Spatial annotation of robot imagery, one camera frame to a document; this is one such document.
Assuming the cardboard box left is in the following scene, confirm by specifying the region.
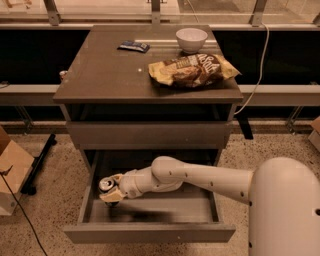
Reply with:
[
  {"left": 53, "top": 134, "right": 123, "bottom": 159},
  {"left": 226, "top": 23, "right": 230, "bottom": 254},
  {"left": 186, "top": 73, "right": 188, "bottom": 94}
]
[{"left": 0, "top": 127, "right": 34, "bottom": 216}]

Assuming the yellow brown chip bag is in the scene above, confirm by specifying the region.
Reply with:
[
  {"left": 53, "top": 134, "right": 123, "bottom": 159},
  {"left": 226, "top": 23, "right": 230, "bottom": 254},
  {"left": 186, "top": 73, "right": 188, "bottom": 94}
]
[{"left": 148, "top": 53, "right": 240, "bottom": 88}]

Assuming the small can behind cabinet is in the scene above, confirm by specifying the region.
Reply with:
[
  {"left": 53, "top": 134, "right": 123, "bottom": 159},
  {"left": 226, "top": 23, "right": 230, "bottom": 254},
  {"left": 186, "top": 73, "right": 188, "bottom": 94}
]
[{"left": 59, "top": 70, "right": 68, "bottom": 82}]

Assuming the black stand leg right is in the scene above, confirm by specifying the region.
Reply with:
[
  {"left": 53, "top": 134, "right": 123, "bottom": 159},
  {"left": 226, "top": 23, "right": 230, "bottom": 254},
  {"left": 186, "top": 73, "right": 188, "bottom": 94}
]
[{"left": 236, "top": 114, "right": 253, "bottom": 140}]

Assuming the black stand leg left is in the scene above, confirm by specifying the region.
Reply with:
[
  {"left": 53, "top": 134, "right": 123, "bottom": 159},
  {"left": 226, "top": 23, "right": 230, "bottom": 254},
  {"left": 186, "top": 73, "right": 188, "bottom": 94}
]
[{"left": 20, "top": 134, "right": 57, "bottom": 195}]

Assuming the grey drawer cabinet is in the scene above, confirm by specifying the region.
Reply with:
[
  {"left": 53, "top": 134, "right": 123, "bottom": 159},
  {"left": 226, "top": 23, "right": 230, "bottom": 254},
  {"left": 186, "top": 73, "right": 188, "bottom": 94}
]
[{"left": 52, "top": 24, "right": 244, "bottom": 172}]

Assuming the dark blue snack packet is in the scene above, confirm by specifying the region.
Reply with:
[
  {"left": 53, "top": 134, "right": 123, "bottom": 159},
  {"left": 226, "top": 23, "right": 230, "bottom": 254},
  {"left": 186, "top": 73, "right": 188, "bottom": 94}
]
[{"left": 118, "top": 40, "right": 150, "bottom": 53}]

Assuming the white ceramic bowl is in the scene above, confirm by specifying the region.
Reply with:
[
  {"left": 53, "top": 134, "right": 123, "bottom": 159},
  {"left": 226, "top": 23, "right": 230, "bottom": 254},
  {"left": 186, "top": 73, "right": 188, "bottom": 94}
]
[{"left": 176, "top": 28, "right": 208, "bottom": 54}]

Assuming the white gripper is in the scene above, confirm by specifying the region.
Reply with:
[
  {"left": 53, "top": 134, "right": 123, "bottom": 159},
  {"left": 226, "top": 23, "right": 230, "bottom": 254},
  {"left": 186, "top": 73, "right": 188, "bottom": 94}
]
[{"left": 99, "top": 168, "right": 150, "bottom": 203}]

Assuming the closed grey top drawer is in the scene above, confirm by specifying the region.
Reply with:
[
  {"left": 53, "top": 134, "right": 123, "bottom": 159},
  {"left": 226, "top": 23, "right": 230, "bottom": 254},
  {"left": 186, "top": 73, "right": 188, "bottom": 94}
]
[{"left": 67, "top": 122, "right": 231, "bottom": 150}]

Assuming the black cable on floor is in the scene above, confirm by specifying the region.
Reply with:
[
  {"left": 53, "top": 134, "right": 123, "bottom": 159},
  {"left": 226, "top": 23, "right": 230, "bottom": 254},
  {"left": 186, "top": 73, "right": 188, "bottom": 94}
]
[{"left": 0, "top": 173, "right": 49, "bottom": 256}]

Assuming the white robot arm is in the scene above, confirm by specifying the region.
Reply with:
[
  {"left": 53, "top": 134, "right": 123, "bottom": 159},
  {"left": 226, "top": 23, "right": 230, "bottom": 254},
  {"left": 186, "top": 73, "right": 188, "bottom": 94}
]
[{"left": 99, "top": 156, "right": 320, "bottom": 256}]

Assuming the blue pepsi can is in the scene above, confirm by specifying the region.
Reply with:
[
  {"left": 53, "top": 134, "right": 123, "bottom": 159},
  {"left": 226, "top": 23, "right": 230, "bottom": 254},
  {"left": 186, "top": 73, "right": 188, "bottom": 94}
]
[{"left": 98, "top": 177, "right": 119, "bottom": 207}]

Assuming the cardboard box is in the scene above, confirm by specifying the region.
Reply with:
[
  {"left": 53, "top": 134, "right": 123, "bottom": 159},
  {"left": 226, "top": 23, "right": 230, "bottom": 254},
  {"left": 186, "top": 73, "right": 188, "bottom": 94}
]
[
  {"left": 308, "top": 116, "right": 320, "bottom": 152},
  {"left": 0, "top": 127, "right": 34, "bottom": 216}
]

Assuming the black stand leg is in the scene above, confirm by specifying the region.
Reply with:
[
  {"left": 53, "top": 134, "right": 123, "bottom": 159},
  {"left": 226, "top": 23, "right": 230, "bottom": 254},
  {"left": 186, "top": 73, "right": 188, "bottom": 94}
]
[
  {"left": 20, "top": 134, "right": 57, "bottom": 195},
  {"left": 236, "top": 114, "right": 253, "bottom": 140}
]

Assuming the open grey middle drawer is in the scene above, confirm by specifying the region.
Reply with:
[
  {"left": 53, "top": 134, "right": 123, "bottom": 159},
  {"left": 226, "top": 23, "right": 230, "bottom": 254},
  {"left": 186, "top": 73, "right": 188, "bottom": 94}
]
[{"left": 64, "top": 150, "right": 236, "bottom": 243}]

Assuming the cardboard box right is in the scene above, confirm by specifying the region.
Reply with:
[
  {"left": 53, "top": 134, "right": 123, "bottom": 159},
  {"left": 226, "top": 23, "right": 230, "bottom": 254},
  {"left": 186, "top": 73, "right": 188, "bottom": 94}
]
[{"left": 308, "top": 116, "right": 320, "bottom": 152}]

